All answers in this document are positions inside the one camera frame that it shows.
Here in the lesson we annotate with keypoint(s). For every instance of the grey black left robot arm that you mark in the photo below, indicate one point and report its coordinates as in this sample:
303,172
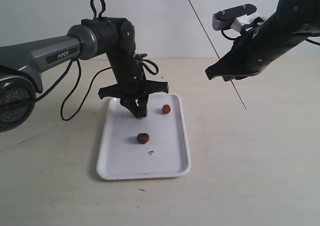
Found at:
22,65

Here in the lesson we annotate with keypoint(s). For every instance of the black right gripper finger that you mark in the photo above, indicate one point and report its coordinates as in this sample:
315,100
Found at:
219,69
228,76

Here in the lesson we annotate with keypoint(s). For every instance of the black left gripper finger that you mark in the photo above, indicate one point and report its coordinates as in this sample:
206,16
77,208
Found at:
131,105
143,104

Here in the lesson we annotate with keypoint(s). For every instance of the white rectangular plastic tray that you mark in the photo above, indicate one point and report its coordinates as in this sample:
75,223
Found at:
121,157

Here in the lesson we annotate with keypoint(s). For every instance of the dark red date fruit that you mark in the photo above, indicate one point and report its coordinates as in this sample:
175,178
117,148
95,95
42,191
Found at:
141,114
143,138

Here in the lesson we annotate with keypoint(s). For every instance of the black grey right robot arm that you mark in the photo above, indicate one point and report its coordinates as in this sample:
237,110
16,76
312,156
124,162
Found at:
297,19

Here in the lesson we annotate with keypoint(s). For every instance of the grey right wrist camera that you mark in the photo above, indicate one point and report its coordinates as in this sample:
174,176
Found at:
237,17

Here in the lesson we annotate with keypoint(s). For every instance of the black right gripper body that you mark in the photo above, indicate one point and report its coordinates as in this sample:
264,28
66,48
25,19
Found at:
256,48

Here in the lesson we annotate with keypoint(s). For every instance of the thin metal skewer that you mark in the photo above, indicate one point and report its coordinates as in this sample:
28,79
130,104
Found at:
214,49

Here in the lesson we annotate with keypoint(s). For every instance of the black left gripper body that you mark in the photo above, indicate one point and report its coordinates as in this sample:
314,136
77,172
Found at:
131,81

